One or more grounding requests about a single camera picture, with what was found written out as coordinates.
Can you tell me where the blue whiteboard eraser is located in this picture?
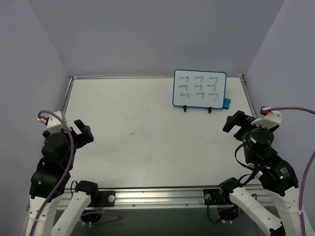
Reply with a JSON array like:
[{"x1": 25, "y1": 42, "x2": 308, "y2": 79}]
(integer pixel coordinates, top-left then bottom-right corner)
[{"x1": 223, "y1": 98, "x2": 231, "y2": 109}]

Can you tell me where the blue framed whiteboard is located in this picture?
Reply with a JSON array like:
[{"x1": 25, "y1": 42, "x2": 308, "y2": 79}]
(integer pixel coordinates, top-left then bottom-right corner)
[{"x1": 172, "y1": 69, "x2": 227, "y2": 109}]

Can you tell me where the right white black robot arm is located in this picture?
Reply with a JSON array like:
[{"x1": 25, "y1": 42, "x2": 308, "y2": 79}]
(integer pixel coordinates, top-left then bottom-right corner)
[{"x1": 218, "y1": 107, "x2": 315, "y2": 236}]

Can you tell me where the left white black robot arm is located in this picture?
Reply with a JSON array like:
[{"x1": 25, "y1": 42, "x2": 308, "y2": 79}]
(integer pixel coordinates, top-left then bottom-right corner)
[{"x1": 26, "y1": 129, "x2": 99, "y2": 236}]

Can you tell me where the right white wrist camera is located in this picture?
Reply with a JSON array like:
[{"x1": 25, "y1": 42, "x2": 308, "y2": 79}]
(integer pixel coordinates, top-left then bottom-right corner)
[{"x1": 251, "y1": 107, "x2": 283, "y2": 129}]

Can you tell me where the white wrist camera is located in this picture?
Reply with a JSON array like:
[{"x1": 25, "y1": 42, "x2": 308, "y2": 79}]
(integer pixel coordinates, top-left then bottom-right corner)
[
  {"x1": 251, "y1": 107, "x2": 283, "y2": 129},
  {"x1": 37, "y1": 113, "x2": 65, "y2": 134}
]

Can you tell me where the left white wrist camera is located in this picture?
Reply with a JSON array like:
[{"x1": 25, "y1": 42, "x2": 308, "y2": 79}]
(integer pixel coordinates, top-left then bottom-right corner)
[{"x1": 37, "y1": 113, "x2": 65, "y2": 134}]

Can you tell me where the right black cable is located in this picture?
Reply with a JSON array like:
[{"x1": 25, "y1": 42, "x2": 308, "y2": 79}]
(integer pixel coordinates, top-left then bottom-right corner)
[{"x1": 234, "y1": 144, "x2": 263, "y2": 187}]

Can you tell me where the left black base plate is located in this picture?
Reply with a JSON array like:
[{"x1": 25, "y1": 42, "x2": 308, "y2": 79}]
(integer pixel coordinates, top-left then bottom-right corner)
[{"x1": 89, "y1": 190, "x2": 116, "y2": 208}]

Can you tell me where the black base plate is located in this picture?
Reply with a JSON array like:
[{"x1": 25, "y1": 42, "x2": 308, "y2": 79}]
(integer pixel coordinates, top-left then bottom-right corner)
[
  {"x1": 89, "y1": 190, "x2": 116, "y2": 208},
  {"x1": 203, "y1": 188, "x2": 231, "y2": 206}
]

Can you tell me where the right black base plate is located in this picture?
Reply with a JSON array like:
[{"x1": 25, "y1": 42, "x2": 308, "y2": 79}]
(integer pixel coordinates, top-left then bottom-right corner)
[{"x1": 203, "y1": 188, "x2": 231, "y2": 206}]

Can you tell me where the aluminium front rail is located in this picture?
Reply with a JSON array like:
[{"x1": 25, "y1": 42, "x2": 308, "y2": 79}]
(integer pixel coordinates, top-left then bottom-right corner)
[{"x1": 27, "y1": 185, "x2": 276, "y2": 209}]

